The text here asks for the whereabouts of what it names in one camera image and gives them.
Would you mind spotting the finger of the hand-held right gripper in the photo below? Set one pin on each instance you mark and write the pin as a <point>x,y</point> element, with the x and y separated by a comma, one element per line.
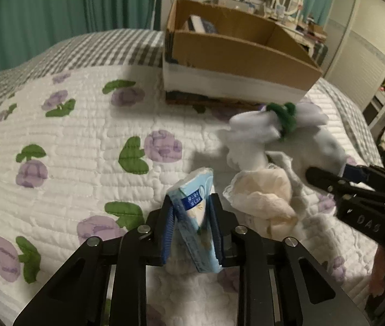
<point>325,180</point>
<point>354,172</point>

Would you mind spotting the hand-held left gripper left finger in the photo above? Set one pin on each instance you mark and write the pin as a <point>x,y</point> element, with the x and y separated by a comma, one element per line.
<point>168,234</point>

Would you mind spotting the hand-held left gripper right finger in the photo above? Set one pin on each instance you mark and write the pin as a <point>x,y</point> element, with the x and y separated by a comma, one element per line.
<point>215,234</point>

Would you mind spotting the light blue tissue pack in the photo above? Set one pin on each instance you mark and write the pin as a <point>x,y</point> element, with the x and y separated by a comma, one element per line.
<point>192,203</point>

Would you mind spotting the cream lace-trimmed soft bundle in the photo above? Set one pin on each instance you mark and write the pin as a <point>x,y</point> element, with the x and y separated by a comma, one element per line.
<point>267,193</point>

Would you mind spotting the white plush toy green bow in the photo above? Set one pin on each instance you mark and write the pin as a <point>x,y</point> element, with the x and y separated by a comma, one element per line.
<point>257,125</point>

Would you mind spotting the large cardboard box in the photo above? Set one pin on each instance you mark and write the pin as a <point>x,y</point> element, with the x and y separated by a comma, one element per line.
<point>233,74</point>

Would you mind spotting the white floral quilt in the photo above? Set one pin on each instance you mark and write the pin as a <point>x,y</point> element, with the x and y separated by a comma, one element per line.
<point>77,176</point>

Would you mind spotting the dark checked suitcase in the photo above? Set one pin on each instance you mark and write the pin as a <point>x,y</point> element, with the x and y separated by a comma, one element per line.
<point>318,52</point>

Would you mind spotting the white sliding-door wardrobe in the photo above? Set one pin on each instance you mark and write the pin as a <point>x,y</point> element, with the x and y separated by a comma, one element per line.
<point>358,40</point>

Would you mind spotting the white dressing table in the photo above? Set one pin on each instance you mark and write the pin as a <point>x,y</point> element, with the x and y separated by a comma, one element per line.
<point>301,27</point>

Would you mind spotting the wide green curtain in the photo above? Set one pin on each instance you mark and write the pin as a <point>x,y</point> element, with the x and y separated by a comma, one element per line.
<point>19,13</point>

